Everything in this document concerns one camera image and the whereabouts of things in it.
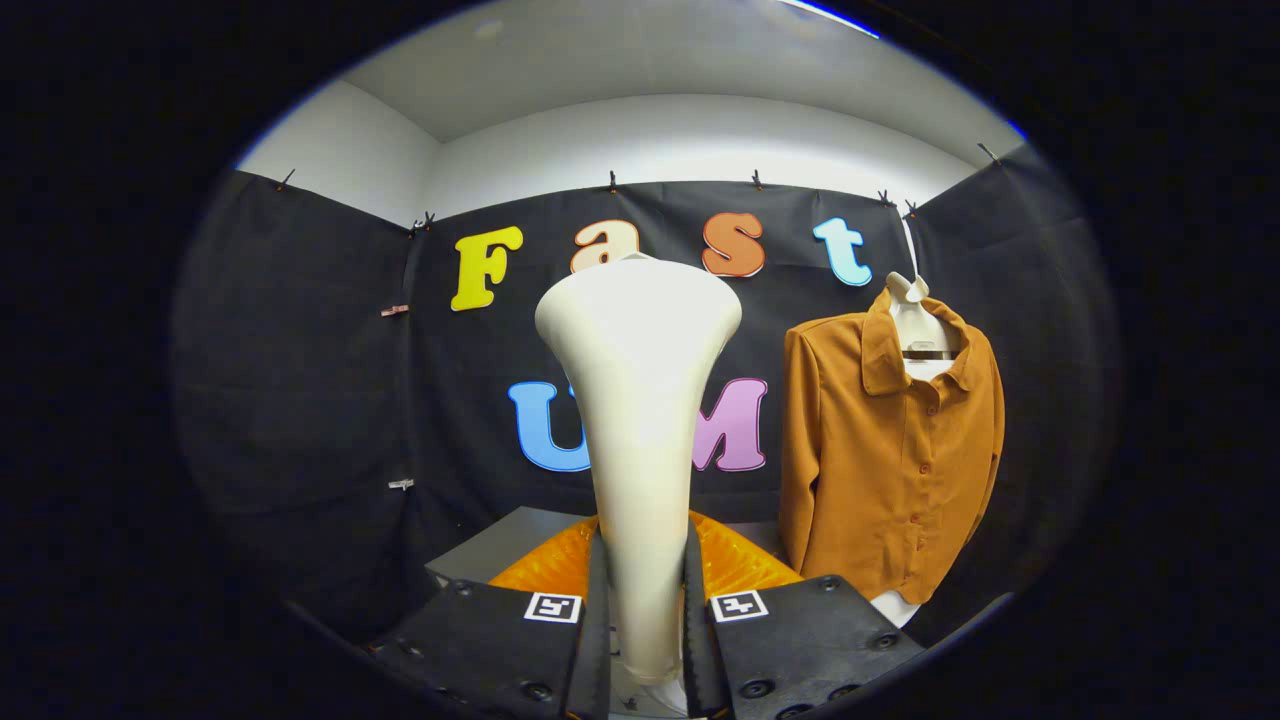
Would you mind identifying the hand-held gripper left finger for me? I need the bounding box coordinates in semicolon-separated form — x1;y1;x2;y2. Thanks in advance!
365;515;613;720

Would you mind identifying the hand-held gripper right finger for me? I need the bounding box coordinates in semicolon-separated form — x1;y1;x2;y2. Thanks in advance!
683;512;926;720

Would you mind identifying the orange button-up shirt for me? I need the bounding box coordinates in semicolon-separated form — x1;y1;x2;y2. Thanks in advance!
778;288;1006;606

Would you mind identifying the white garment steamer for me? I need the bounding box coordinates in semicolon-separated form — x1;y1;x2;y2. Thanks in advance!
534;252;744;716

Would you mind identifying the white mannequin hanger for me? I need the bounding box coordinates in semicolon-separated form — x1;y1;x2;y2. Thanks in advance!
868;271;969;629

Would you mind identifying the large ceiling light panel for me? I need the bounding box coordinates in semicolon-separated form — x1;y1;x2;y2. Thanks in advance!
778;0;881;39

